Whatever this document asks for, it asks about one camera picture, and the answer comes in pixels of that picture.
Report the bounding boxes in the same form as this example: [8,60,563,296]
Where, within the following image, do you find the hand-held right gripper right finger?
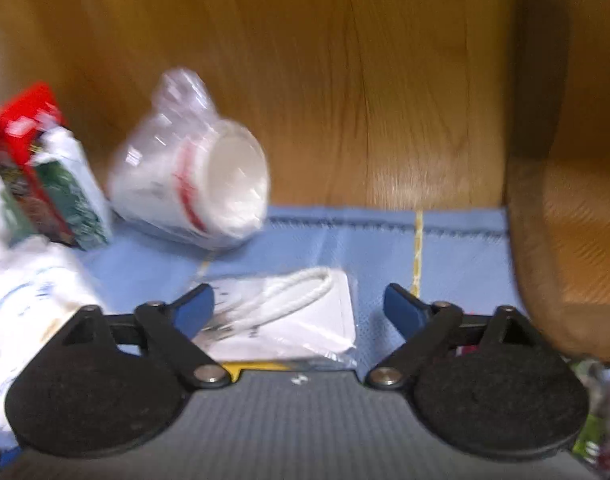
[365,282,538,391]

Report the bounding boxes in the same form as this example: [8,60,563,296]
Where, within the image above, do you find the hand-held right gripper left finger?
[60,282,232,390]

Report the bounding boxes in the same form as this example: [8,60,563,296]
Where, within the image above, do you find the white packet with white cord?
[192,266,358,368]

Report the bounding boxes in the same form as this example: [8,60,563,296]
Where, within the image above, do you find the paper cups in plastic bag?
[108,67,271,251]

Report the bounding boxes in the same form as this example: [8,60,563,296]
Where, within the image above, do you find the white plastic bag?
[0,235,106,451]

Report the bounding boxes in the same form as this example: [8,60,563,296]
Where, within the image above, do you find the green and white carton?
[30,127,113,251]

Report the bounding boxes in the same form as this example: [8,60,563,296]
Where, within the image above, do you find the brown woven cushion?
[505,0,610,361]

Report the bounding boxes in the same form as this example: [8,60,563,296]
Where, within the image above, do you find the colourful crumpled wrapper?
[570,355,610,478]

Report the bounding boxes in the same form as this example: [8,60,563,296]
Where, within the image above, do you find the red tin box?
[0,82,78,246]

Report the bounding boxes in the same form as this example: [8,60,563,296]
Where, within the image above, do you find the wooden headboard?
[0,0,528,211]

